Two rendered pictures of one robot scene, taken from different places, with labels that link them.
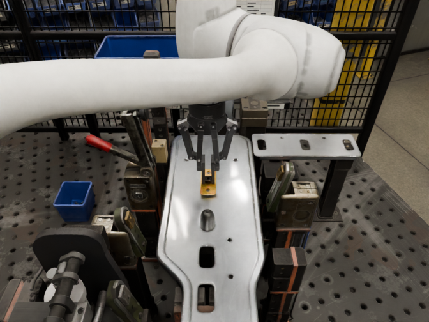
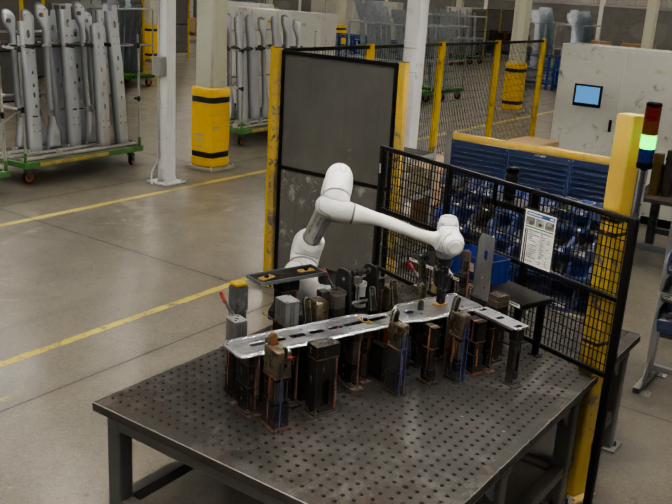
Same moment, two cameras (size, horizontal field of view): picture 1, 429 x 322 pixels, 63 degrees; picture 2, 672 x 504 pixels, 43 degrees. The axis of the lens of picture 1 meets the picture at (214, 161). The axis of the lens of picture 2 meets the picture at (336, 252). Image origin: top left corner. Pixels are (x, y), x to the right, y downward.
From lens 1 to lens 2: 371 cm
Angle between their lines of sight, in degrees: 52
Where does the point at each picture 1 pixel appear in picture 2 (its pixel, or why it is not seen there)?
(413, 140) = not seen: outside the picture
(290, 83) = (438, 244)
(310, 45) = (447, 236)
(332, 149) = (508, 323)
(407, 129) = not seen: outside the picture
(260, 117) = (495, 300)
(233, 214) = (433, 312)
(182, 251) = (403, 307)
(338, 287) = (467, 393)
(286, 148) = (489, 314)
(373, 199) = (549, 396)
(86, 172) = not seen: hidden behind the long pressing
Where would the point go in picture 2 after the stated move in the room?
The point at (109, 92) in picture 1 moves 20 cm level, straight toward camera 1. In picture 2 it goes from (391, 224) to (367, 232)
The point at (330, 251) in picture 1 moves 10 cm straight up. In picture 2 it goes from (486, 388) to (489, 369)
